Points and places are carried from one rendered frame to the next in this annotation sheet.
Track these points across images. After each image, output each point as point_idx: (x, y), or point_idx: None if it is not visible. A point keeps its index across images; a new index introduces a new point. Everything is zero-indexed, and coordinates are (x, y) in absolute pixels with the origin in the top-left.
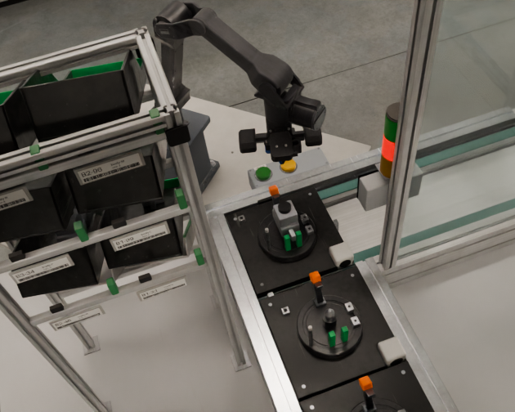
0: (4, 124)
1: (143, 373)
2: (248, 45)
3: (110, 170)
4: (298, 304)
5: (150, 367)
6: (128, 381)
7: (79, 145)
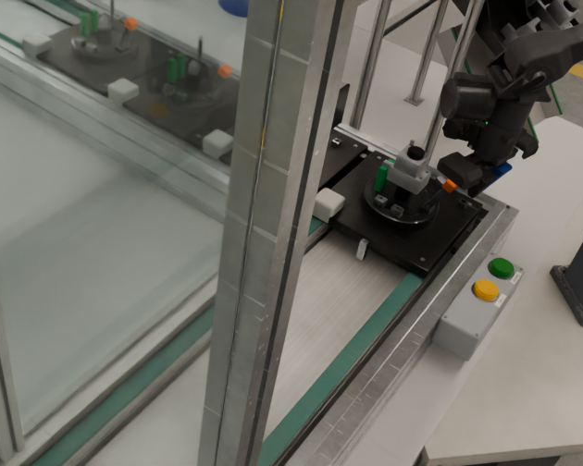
0: None
1: (414, 127)
2: None
3: None
4: (329, 153)
5: (413, 131)
6: (418, 119)
7: None
